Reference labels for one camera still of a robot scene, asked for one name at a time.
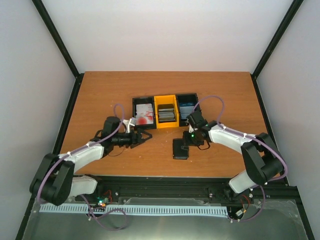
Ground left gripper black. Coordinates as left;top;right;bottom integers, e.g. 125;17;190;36
112;128;153;149

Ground black leather card holder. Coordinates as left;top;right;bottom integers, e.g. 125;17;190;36
172;138;189;160

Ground dark card stack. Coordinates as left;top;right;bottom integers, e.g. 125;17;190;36
157;103;176;123

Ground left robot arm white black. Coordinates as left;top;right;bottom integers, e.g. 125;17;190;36
29;116;153;206

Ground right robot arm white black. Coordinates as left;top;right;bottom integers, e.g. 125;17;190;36
185;110;288;202

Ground red white card stack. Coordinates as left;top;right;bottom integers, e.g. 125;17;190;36
135;103;154;126

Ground blue card stack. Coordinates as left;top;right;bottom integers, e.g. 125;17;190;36
179;102;196;120

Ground black bin left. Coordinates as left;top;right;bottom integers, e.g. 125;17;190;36
132;96;157;130

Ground black bin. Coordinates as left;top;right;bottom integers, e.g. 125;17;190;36
132;96;157;130
176;93;199;127

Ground yellow bin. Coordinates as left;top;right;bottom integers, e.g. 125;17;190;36
154;94;179;129

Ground black bin right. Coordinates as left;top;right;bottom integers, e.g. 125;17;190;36
176;93;199;127

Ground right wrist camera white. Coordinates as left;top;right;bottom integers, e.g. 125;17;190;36
188;125;194;133

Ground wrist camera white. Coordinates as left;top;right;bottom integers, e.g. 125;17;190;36
122;117;136;133
188;125;194;133

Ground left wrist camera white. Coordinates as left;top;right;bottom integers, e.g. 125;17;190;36
122;117;136;133

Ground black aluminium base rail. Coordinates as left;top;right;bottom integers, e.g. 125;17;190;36
83;176;302;206

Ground light blue cable duct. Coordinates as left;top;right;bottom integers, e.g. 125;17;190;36
39;203;228;218

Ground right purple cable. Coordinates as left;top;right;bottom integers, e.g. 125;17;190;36
191;95;289;185

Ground right black frame post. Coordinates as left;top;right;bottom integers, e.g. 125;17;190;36
251;0;305;78

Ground black frame post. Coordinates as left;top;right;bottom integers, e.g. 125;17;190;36
31;0;81;78
251;0;305;78

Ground left black frame post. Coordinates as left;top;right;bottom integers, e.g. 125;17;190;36
31;0;81;78

